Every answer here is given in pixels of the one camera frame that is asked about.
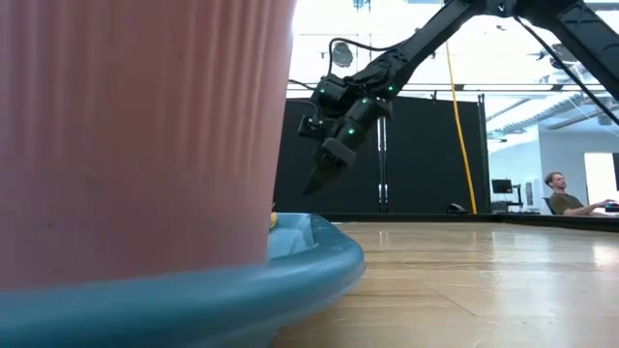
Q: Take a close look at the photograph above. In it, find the black room divider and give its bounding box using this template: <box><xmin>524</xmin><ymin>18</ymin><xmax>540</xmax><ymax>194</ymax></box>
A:
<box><xmin>273</xmin><ymin>95</ymin><xmax>490</xmax><ymax>218</ymax></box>

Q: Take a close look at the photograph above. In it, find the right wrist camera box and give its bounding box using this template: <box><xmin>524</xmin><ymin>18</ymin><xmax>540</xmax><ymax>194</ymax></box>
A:
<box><xmin>297</xmin><ymin>113</ymin><xmax>336</xmax><ymax>142</ymax></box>

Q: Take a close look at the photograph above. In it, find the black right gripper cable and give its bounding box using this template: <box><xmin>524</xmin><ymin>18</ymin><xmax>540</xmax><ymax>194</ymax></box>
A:
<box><xmin>327</xmin><ymin>36</ymin><xmax>405</xmax><ymax>76</ymax></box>

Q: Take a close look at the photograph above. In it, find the blue plastic tray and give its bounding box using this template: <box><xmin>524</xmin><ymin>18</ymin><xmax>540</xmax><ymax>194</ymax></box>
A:
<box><xmin>0</xmin><ymin>212</ymin><xmax>367</xmax><ymax>348</ymax></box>

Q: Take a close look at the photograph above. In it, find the pink ribbed cup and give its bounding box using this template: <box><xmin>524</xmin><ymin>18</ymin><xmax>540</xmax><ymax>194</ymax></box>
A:
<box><xmin>0</xmin><ymin>0</ymin><xmax>297</xmax><ymax>291</ymax></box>

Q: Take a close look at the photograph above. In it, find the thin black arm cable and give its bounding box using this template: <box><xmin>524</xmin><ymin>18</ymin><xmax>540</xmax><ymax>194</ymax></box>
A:
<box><xmin>514</xmin><ymin>16</ymin><xmax>619</xmax><ymax>127</ymax></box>

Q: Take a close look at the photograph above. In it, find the ceiling light rail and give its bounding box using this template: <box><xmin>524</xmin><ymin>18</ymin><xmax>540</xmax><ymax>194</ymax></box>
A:
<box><xmin>285</xmin><ymin>82</ymin><xmax>619</xmax><ymax>94</ymax></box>

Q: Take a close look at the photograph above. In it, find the yellow hanging cable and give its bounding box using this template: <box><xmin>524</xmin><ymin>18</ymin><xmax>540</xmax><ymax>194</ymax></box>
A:
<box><xmin>443</xmin><ymin>41</ymin><xmax>479</xmax><ymax>217</ymax></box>

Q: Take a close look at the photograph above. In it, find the small background monitor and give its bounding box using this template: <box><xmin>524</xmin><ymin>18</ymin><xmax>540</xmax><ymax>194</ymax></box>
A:
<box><xmin>490</xmin><ymin>179</ymin><xmax>524</xmax><ymax>214</ymax></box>

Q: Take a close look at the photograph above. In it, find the person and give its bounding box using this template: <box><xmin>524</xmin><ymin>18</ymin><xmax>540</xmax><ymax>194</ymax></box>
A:
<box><xmin>544</xmin><ymin>171</ymin><xmax>619</xmax><ymax>218</ymax></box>

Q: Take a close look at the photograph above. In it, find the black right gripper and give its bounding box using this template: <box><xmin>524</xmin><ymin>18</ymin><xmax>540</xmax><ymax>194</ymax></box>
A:
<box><xmin>303</xmin><ymin>98</ymin><xmax>393</xmax><ymax>197</ymax></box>

